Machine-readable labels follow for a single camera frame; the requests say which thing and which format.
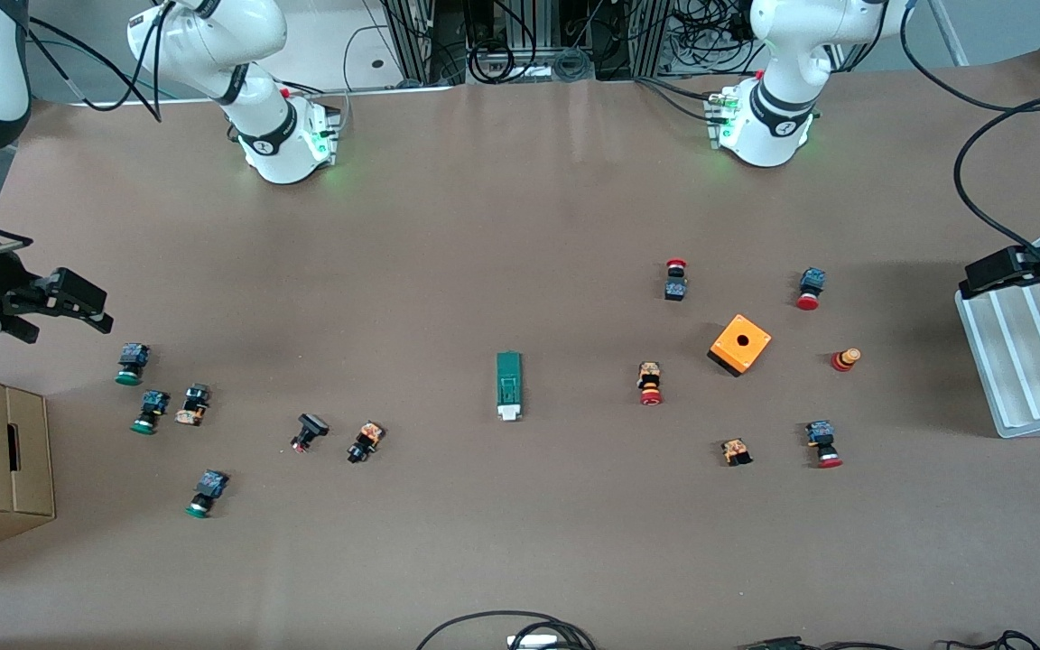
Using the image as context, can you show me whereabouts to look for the green mushroom pushbutton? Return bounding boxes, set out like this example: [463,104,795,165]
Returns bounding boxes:
[130,389,171,435]
[184,469,230,519]
[116,342,151,386]

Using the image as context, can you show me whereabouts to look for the brown table cover sheet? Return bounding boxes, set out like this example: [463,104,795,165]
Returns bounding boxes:
[0,50,1040,650]

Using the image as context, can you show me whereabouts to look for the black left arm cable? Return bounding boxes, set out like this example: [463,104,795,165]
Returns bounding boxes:
[899,0,1040,272]

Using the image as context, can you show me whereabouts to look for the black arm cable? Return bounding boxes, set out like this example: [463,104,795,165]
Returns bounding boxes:
[25,0,169,123]
[899,0,1040,272]

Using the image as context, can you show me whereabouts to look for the black cable with connector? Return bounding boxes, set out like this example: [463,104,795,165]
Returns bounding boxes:
[737,636,909,650]

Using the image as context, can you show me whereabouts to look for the coiled black cable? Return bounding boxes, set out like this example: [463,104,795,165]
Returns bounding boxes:
[469,41,514,84]

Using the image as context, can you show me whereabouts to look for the aluminium frame post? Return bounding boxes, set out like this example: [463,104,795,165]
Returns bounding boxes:
[380,0,435,87]
[628,0,674,82]

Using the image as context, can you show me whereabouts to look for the white grooved tray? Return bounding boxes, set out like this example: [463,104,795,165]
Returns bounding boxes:
[953,226,1040,440]

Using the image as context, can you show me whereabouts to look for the tangled black cable bundle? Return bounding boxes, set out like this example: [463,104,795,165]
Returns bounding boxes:
[669,0,769,78]

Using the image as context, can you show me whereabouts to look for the white platform panel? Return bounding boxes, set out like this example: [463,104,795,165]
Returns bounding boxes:
[28,0,462,107]

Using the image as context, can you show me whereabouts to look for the aluminium bar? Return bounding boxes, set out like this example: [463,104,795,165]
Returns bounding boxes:
[926,0,970,67]

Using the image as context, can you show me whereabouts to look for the red mushroom pushbutton blue block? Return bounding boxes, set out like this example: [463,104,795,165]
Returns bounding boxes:
[804,420,844,469]
[795,267,827,311]

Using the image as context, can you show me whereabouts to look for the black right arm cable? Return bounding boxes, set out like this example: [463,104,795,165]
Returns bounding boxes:
[25,0,169,123]

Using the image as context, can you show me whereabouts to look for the looped black cable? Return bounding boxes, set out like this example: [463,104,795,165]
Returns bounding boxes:
[414,610,598,650]

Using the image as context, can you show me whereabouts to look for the thin black cable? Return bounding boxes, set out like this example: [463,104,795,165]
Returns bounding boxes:
[940,630,1040,650]

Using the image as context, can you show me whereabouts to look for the orange button enclosure box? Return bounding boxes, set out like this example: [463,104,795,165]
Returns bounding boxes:
[708,313,773,378]

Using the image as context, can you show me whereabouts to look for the black square button red terminals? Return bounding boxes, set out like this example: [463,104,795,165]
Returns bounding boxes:
[290,413,330,453]

